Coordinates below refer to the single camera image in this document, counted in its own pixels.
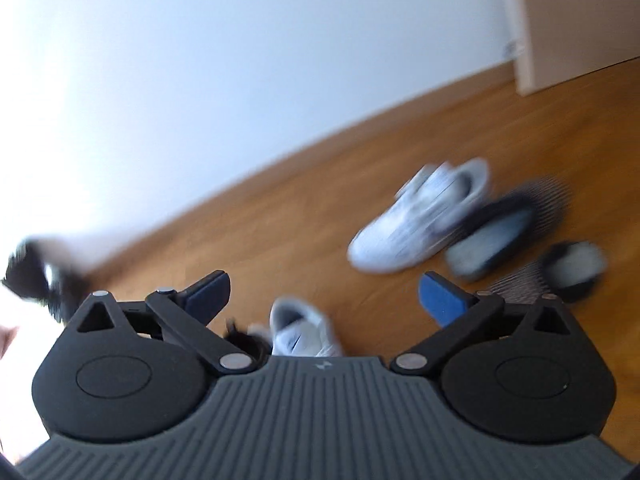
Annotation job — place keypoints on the black white-dotted slipper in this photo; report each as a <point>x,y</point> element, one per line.
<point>495,240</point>
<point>575,265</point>

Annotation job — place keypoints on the black sneaker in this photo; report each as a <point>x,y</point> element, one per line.
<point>247,342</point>

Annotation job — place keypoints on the beige door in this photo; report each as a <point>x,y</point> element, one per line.
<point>575,20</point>

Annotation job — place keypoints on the white lace-up sneaker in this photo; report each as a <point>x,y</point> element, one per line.
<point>415,220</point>
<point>305,327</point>

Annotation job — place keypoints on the black plastic bag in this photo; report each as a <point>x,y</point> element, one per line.
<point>30,270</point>

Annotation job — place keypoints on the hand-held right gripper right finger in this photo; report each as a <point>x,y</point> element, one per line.
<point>442,302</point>

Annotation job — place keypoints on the person's left forearm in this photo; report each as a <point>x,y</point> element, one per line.
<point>5,341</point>

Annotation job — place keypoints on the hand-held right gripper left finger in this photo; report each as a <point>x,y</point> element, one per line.
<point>207,297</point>

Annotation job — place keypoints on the metal door stop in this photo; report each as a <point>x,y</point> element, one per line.
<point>511,49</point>

